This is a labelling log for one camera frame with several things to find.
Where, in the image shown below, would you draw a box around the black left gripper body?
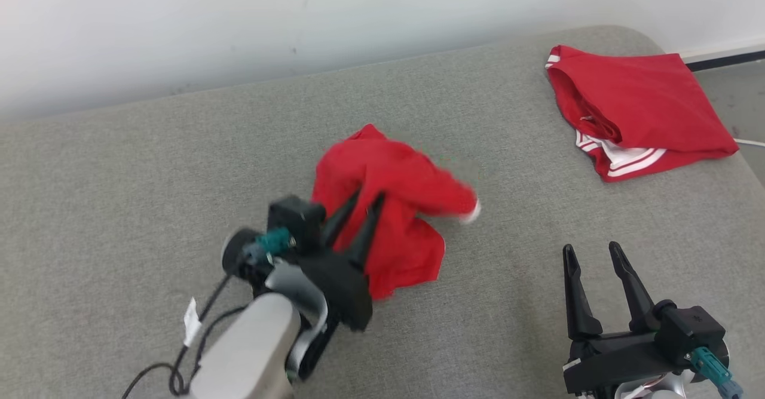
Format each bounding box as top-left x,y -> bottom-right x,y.
301,248 -> 375,333

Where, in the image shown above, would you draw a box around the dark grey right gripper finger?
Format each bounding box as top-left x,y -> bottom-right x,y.
562,244 -> 604,342
608,241 -> 659,334

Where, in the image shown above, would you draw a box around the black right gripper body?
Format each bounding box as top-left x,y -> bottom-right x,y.
563,330 -> 688,395

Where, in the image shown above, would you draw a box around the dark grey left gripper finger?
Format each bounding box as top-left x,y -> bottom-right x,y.
350,193 -> 387,269
323,190 -> 362,251

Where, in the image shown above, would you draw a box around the red shorts with white stripe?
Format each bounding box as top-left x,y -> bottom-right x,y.
311,124 -> 482,302

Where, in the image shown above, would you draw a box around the red Bulls 23 jersey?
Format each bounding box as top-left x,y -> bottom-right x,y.
545,45 -> 740,183

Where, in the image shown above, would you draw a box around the grey fabric sofa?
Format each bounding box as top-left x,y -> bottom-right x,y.
0,26 -> 765,399

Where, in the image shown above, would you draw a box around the white and black baseboard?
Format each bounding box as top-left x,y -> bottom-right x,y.
680,42 -> 765,72

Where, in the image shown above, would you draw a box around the teal cable connector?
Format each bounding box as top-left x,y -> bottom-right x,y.
687,346 -> 745,399
256,227 -> 296,257

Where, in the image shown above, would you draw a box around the white paper cable tag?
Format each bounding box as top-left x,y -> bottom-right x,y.
182,297 -> 203,347

